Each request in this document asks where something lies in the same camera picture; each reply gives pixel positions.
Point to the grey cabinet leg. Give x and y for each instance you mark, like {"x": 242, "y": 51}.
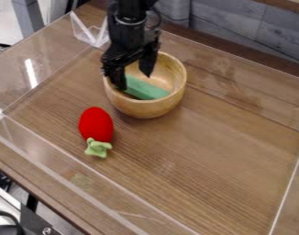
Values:
{"x": 28, "y": 15}

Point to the clear acrylic enclosure wall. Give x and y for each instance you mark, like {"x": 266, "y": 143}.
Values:
{"x": 210, "y": 170}

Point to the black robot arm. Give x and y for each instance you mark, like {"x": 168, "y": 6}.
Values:
{"x": 134, "y": 27}

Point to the green rectangular block stick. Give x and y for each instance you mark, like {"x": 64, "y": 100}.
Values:
{"x": 143, "y": 90}

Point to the light brown wooden bowl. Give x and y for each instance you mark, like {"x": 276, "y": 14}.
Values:
{"x": 167, "y": 77}

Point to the black table clamp mount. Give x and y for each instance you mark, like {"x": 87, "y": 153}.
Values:
{"x": 35, "y": 225}

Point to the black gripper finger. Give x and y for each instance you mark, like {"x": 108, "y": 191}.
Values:
{"x": 148, "y": 60}
{"x": 117, "y": 77}

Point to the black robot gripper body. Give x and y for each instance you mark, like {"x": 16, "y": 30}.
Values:
{"x": 134, "y": 30}

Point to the red plush strawberry toy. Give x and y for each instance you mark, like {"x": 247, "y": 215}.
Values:
{"x": 96, "y": 130}

